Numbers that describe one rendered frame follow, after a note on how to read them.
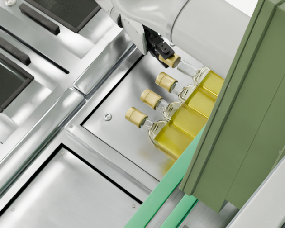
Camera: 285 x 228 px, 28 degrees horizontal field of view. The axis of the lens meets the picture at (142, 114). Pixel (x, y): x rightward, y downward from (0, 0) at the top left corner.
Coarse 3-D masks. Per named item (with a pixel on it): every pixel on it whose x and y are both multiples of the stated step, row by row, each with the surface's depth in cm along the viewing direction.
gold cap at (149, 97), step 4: (144, 92) 134; (148, 92) 134; (152, 92) 134; (144, 96) 134; (148, 96) 133; (152, 96) 133; (156, 96) 133; (160, 96) 134; (144, 100) 134; (148, 100) 133; (152, 100) 133; (156, 100) 132; (148, 104) 134; (152, 104) 133; (152, 108) 134
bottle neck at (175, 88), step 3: (174, 84) 135; (177, 84) 135; (171, 87) 135; (174, 87) 135; (177, 87) 134; (180, 87) 134; (171, 90) 135; (174, 90) 135; (177, 90) 134; (174, 93) 135; (177, 93) 134; (177, 96) 135
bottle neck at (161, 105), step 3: (162, 99) 133; (159, 102) 132; (162, 102) 132; (165, 102) 133; (156, 105) 133; (159, 105) 132; (162, 105) 132; (165, 105) 132; (156, 108) 133; (159, 108) 133; (162, 108) 132; (159, 111) 134; (162, 111) 132
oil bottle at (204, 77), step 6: (204, 66) 135; (198, 72) 134; (204, 72) 134; (210, 72) 134; (192, 78) 136; (198, 78) 133; (204, 78) 133; (210, 78) 133; (216, 78) 133; (222, 78) 133; (198, 84) 133; (204, 84) 132; (210, 84) 132; (216, 84) 132; (222, 84) 132; (210, 90) 132; (216, 90) 131; (216, 96) 132
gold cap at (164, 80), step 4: (164, 72) 137; (160, 76) 136; (164, 76) 136; (168, 76) 136; (156, 80) 136; (160, 80) 136; (164, 80) 135; (168, 80) 135; (172, 80) 135; (176, 80) 135; (160, 84) 136; (164, 84) 135; (168, 84) 135; (172, 84) 134; (164, 88) 136; (168, 88) 135
